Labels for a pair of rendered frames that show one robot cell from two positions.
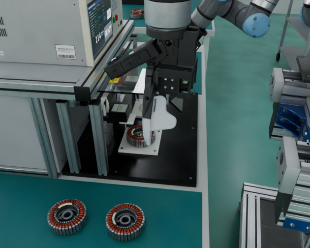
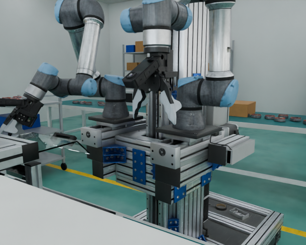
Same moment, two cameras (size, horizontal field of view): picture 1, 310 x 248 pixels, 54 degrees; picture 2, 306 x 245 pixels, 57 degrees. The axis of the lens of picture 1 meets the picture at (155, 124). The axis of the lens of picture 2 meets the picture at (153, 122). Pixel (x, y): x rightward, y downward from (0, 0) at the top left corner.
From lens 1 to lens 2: 0.74 m
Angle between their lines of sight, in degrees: 63
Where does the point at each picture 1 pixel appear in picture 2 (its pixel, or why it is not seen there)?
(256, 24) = (92, 85)
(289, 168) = (176, 148)
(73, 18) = not seen: outside the picture
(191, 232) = not seen: hidden behind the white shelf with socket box
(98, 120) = (40, 183)
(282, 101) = (103, 144)
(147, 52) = (157, 63)
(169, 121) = (178, 104)
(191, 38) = (171, 53)
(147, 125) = (174, 108)
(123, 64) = (145, 73)
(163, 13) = (168, 35)
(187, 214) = not seen: hidden behind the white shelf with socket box
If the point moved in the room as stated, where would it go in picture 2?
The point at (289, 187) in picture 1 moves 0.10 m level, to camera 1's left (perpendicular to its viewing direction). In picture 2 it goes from (178, 162) to (169, 170)
